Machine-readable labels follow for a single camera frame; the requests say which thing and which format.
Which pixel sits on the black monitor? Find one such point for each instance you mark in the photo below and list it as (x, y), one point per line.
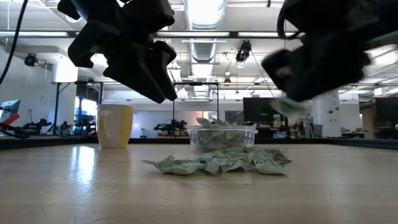
(387, 110)
(261, 109)

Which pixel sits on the clear plastic container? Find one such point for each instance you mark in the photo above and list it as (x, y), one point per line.
(252, 133)

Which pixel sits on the background black robot arm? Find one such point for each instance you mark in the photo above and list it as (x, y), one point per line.
(169, 127)
(37, 126)

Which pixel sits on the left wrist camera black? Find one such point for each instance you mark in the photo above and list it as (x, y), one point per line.
(149, 15)

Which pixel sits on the black metal table frame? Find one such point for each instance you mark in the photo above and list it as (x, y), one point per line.
(46, 141)

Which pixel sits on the black hanging camera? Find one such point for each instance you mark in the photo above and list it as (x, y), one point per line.
(244, 51)

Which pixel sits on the black background workstation frame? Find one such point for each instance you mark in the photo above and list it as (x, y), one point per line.
(57, 105)

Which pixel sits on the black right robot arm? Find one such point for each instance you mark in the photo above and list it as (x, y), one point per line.
(342, 15)

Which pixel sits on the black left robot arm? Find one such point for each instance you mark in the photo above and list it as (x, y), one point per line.
(77, 6)

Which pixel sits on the white column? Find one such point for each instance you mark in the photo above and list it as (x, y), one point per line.
(326, 113)

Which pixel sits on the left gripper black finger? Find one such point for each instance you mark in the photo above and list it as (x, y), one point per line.
(136, 74)
(163, 59)

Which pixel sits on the colourful angled screen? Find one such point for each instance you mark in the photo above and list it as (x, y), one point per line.
(9, 112)

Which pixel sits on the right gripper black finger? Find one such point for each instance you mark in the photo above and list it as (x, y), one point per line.
(276, 70)
(308, 91)

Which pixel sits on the ceiling light strip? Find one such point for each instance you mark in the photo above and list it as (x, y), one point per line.
(192, 33)
(34, 33)
(264, 33)

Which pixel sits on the silver ceiling duct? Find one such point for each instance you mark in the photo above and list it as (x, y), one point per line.
(203, 18)

